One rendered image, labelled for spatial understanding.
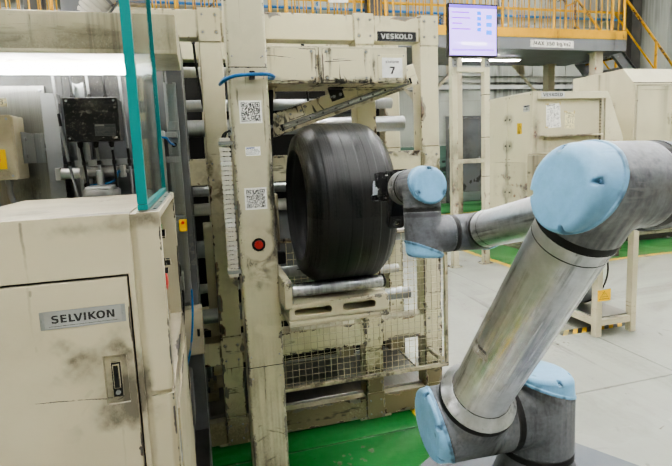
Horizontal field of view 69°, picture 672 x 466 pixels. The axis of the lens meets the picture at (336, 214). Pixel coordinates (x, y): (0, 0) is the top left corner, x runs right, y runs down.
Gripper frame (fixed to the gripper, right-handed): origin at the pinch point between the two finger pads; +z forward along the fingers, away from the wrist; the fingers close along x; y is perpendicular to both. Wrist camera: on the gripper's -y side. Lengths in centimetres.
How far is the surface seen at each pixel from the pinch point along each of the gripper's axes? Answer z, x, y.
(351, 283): 24.4, 3.0, -28.4
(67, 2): 48, 91, 76
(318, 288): 24.3, 14.9, -28.8
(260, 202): 28.3, 31.9, 2.1
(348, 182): 8.6, 6.1, 6.0
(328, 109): 63, -4, 41
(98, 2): 48, 81, 77
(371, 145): 14.1, -4.5, 18.1
